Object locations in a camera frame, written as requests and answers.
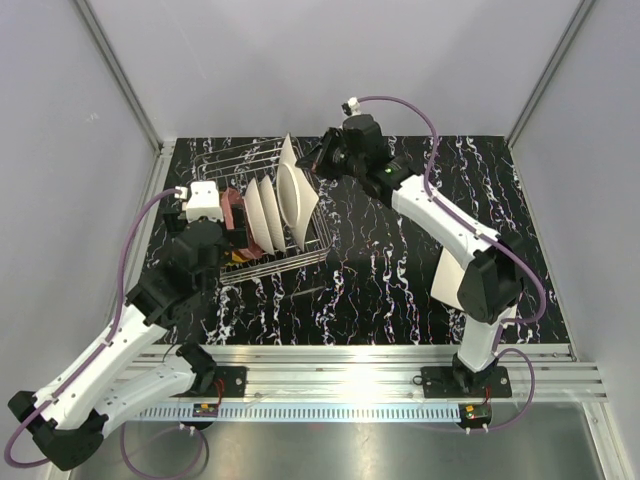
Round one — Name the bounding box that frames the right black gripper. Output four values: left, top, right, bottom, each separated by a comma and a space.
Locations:
296, 128, 365, 182

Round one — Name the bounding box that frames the orange polka dot plate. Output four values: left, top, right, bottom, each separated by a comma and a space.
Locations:
230, 251, 248, 264

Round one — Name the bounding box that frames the metal wire dish rack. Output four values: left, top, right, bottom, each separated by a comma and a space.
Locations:
193, 137, 331, 285

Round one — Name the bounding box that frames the pink polka dot plate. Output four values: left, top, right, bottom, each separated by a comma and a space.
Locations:
221, 188, 263, 261

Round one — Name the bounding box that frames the white square plate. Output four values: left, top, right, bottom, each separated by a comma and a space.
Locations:
430, 248, 464, 311
276, 134, 319, 251

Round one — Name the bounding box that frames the floral patterned brown plate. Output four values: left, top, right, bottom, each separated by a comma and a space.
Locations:
259, 175, 286, 253

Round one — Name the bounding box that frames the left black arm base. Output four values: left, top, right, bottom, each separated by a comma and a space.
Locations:
177, 365, 248, 399

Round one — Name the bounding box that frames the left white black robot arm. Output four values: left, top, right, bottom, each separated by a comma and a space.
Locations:
8, 207, 246, 471

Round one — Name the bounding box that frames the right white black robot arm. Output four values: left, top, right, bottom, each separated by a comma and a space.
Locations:
296, 114, 524, 397

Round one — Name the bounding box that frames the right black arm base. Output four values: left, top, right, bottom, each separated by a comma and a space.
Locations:
412, 366, 513, 400

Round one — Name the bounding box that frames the black marble pattern mat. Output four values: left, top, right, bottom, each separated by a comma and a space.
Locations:
164, 135, 569, 345

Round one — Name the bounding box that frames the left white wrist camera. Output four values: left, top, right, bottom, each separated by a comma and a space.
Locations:
175, 181, 224, 223

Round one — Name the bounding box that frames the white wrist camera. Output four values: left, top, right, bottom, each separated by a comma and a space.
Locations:
175, 181, 224, 223
341, 97, 361, 117

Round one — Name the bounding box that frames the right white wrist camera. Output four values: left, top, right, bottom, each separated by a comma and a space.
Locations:
341, 97, 361, 117

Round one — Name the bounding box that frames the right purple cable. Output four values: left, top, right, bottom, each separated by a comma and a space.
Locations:
344, 94, 547, 431

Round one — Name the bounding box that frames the purple cable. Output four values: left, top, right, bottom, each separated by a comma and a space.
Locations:
1, 187, 209, 476
344, 94, 547, 431

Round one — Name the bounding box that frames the left aluminium frame post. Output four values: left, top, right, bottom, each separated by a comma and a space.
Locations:
69, 0, 176, 160

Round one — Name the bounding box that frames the aluminium frame post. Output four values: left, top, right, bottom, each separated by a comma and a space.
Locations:
69, 0, 176, 160
505, 0, 601, 149

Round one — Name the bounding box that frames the aluminium mounting rail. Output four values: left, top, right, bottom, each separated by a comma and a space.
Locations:
205, 344, 608, 404

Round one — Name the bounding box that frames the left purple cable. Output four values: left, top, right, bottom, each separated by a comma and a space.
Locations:
1, 187, 209, 476

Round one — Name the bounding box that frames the white slotted cable duct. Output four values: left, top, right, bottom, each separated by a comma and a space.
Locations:
134, 402, 460, 423

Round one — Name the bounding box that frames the right aluminium frame post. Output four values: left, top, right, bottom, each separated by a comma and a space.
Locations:
505, 0, 601, 149

